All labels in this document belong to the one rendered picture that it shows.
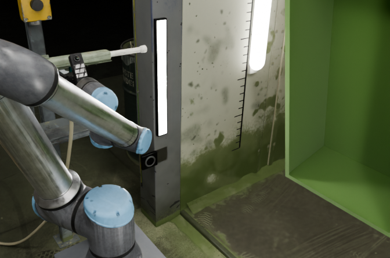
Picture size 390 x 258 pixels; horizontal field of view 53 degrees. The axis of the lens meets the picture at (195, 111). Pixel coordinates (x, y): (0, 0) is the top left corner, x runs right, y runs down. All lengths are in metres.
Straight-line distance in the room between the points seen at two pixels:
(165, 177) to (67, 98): 1.40
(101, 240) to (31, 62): 0.61
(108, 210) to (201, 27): 1.17
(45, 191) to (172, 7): 1.08
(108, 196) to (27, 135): 0.33
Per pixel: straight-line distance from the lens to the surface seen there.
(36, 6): 1.79
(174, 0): 1.94
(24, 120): 1.08
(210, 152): 2.45
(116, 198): 1.26
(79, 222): 1.29
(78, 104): 1.02
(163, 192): 2.36
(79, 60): 1.50
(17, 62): 0.89
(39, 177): 1.21
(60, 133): 1.89
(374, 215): 2.06
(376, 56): 1.96
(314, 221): 2.60
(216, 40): 2.16
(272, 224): 2.51
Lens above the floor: 1.68
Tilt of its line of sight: 26 degrees down
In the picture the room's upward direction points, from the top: 2 degrees clockwise
